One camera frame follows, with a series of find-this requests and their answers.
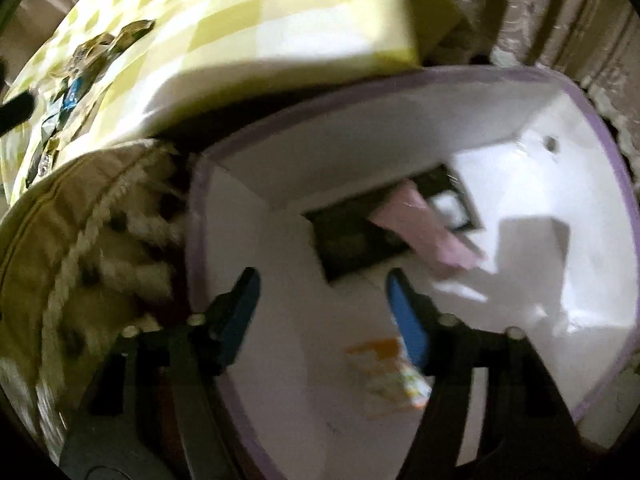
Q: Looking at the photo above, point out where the orange print snack packet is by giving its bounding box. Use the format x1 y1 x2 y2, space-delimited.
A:
345 337 433 418

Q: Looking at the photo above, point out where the pile of mixed snack packets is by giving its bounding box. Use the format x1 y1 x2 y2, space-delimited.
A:
27 19 157 181

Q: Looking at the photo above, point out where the beige rope-handled basket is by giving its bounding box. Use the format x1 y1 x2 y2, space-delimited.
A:
0 140 201 461

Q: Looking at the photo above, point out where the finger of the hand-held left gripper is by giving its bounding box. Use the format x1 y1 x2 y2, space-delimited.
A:
0 91 37 136

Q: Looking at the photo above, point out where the black packet with white label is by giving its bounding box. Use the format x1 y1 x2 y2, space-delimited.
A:
425 162 483 233

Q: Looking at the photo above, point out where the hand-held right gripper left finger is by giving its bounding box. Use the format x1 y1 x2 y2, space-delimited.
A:
62 266 262 480

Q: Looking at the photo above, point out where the brown curtain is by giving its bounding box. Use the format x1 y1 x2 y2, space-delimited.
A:
425 0 640 111

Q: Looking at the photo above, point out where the white storage box purple trim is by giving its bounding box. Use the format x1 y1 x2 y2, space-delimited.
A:
187 66 632 480

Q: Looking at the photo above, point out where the pink snack packet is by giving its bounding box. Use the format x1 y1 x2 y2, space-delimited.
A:
367 180 488 281

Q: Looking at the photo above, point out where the black snack packet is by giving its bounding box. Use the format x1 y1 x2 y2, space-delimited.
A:
302 195 416 283

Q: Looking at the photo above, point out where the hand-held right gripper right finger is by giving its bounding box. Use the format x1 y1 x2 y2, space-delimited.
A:
386 267 587 480

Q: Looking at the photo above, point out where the yellow checked tablecloth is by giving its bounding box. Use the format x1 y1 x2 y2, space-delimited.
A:
0 0 471 206

